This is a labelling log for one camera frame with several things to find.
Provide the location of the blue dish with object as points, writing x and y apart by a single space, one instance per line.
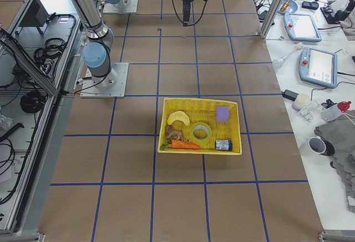
287 6

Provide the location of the yellow plastic banana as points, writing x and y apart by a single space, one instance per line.
180 116

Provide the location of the upper teach pendant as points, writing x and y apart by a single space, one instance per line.
301 27

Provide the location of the teach pendant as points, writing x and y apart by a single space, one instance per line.
301 27
318 67

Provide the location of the purple sponge block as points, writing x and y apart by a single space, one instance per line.
222 113

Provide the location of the yellow woven basket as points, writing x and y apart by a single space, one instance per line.
202 110

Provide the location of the brown toy animal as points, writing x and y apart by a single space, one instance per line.
173 134

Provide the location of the black power adapter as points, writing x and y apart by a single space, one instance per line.
290 95

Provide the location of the orange plastic carrot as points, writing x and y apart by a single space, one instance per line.
179 144

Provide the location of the small blue can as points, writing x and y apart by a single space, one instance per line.
224 145

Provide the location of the lower teach pendant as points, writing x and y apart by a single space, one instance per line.
318 67

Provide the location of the lavender cup with lid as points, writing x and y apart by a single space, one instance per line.
300 102

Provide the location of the clear bottle red cap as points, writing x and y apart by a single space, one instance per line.
335 111

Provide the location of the black and white mug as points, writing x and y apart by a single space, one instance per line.
321 146

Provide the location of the grey cloth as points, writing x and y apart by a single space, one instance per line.
340 134

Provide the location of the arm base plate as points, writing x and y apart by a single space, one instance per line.
123 7
117 82

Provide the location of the aluminium frame post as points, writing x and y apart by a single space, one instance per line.
269 18

